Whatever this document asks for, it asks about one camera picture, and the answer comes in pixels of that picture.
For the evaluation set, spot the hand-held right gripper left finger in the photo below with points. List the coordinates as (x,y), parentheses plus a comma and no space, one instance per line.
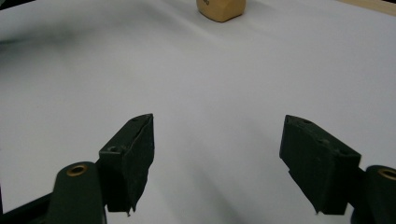
(130,165)

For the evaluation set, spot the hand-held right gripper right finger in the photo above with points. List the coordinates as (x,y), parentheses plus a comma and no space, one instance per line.
(320,165)

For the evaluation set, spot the wooden pen holder cup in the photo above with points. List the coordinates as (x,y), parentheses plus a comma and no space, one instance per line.
(221,9)

